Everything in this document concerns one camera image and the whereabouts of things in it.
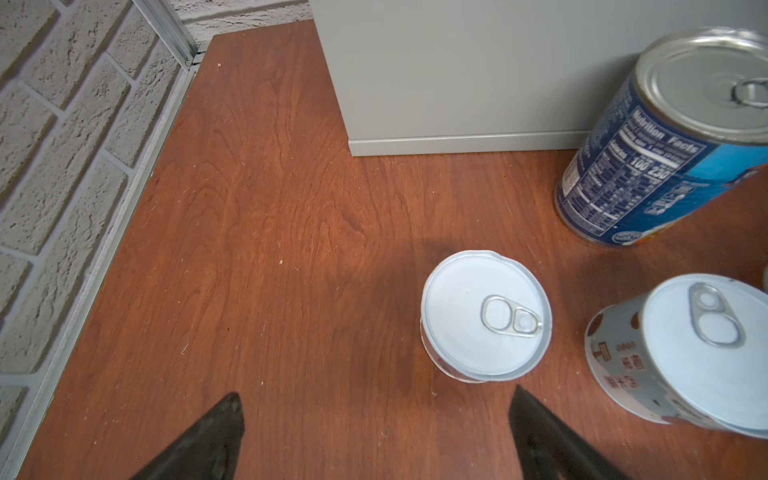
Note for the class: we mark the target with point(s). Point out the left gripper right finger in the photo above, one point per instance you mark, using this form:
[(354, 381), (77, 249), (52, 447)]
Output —
[(548, 448)]

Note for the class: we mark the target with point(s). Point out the left aluminium corner post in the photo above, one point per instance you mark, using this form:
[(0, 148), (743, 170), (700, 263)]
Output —
[(168, 26)]

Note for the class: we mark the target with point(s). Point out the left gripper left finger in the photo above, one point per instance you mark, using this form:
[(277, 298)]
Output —
[(209, 449)]

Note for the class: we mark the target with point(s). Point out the white can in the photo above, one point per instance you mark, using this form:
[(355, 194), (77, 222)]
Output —
[(693, 349), (484, 318)]

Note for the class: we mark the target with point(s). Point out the grey metal cabinet box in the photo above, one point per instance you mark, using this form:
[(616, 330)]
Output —
[(427, 77)]

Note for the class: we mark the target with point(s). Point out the white can far left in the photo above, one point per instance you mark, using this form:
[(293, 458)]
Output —
[(484, 318)]

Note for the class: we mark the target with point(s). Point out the blue soup can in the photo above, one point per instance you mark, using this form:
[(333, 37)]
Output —
[(688, 124)]

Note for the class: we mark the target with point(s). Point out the white can centre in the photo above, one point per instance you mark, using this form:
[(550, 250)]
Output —
[(693, 349)]

